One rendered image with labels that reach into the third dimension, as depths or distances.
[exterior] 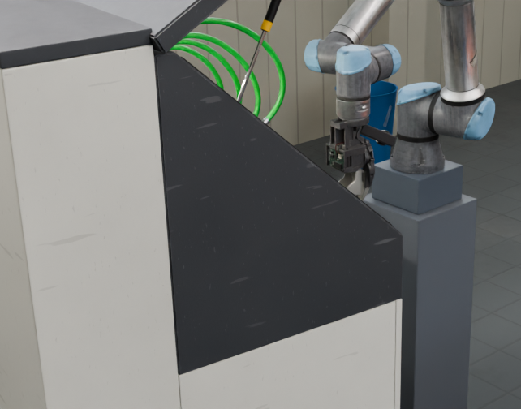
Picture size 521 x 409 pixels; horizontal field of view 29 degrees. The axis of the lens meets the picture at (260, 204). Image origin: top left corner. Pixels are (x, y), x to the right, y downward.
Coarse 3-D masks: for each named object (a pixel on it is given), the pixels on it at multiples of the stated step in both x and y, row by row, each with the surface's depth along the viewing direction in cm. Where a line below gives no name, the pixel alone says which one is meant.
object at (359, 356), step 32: (352, 320) 227; (384, 320) 233; (256, 352) 215; (288, 352) 220; (320, 352) 225; (352, 352) 230; (384, 352) 236; (192, 384) 208; (224, 384) 213; (256, 384) 218; (288, 384) 222; (320, 384) 228; (352, 384) 233; (384, 384) 239
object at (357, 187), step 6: (360, 174) 230; (354, 180) 230; (360, 180) 230; (348, 186) 229; (354, 186) 230; (360, 186) 231; (354, 192) 231; (360, 192) 232; (366, 192) 232; (360, 198) 233
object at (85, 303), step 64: (0, 0) 210; (64, 0) 207; (0, 64) 167; (64, 64) 173; (128, 64) 179; (0, 128) 175; (64, 128) 176; (128, 128) 183; (0, 192) 184; (64, 192) 180; (128, 192) 187; (0, 256) 194; (64, 256) 184; (128, 256) 191; (0, 320) 206; (64, 320) 188; (128, 320) 195; (0, 384) 218; (64, 384) 192; (128, 384) 200
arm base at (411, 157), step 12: (396, 144) 282; (408, 144) 278; (420, 144) 277; (432, 144) 277; (396, 156) 281; (408, 156) 278; (420, 156) 277; (432, 156) 278; (396, 168) 281; (408, 168) 278; (420, 168) 277; (432, 168) 278
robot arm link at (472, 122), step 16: (448, 0) 249; (464, 0) 248; (448, 16) 253; (464, 16) 252; (448, 32) 255; (464, 32) 254; (448, 48) 258; (464, 48) 256; (448, 64) 260; (464, 64) 258; (448, 80) 263; (464, 80) 261; (448, 96) 264; (464, 96) 262; (480, 96) 263; (448, 112) 266; (464, 112) 264; (480, 112) 263; (448, 128) 269; (464, 128) 266; (480, 128) 265
